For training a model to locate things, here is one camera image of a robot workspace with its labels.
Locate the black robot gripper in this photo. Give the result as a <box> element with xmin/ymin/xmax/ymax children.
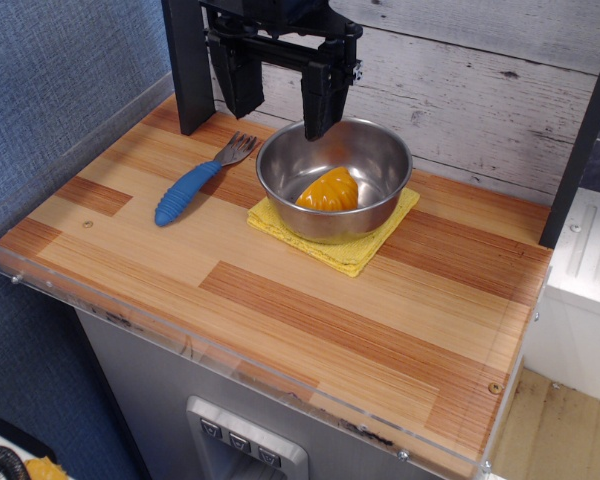
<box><xmin>201</xmin><ymin>1</ymin><xmax>363</xmax><ymax>141</ymax></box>

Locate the orange plastic toy orange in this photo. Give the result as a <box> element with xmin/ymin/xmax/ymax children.
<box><xmin>295</xmin><ymin>167</ymin><xmax>358</xmax><ymax>211</ymax></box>

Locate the stainless steel bowl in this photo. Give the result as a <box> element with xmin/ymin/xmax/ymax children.
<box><xmin>256</xmin><ymin>119</ymin><xmax>413</xmax><ymax>244</ymax></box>

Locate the yellow folded cloth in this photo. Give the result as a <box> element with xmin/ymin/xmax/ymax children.
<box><xmin>247</xmin><ymin>188</ymin><xmax>420</xmax><ymax>278</ymax></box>

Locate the clear acrylic edge guard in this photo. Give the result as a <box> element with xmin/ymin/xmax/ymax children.
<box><xmin>0</xmin><ymin>78</ymin><xmax>549</xmax><ymax>479</ymax></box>

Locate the grey cabinet front panel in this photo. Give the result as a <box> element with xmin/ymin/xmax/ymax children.
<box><xmin>78</xmin><ymin>312</ymin><xmax>434</xmax><ymax>479</ymax></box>

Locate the silver button control panel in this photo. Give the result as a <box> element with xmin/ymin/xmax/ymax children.
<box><xmin>186</xmin><ymin>396</ymin><xmax>309</xmax><ymax>479</ymax></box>

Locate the white appliance at right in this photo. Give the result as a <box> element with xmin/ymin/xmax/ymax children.
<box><xmin>523</xmin><ymin>188</ymin><xmax>600</xmax><ymax>399</ymax></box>

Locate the yellow object bottom left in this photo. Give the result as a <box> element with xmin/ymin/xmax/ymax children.
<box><xmin>24</xmin><ymin>457</ymin><xmax>69</xmax><ymax>480</ymax></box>

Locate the black left vertical post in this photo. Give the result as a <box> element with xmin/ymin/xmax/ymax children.
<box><xmin>161</xmin><ymin>0</ymin><xmax>216</xmax><ymax>135</ymax></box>

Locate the black vertical post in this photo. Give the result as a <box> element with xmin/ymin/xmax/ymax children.
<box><xmin>161</xmin><ymin>0</ymin><xmax>216</xmax><ymax>135</ymax></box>
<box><xmin>539</xmin><ymin>72</ymin><xmax>600</xmax><ymax>249</ymax></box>

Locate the blue handled metal fork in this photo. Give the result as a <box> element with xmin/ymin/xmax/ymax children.
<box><xmin>154</xmin><ymin>132</ymin><xmax>258</xmax><ymax>227</ymax></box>

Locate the black right vertical post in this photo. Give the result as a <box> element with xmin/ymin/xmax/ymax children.
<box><xmin>539</xmin><ymin>72</ymin><xmax>600</xmax><ymax>249</ymax></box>

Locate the black coiled cable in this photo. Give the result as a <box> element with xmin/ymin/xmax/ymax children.
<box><xmin>0</xmin><ymin>444</ymin><xmax>29</xmax><ymax>480</ymax></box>

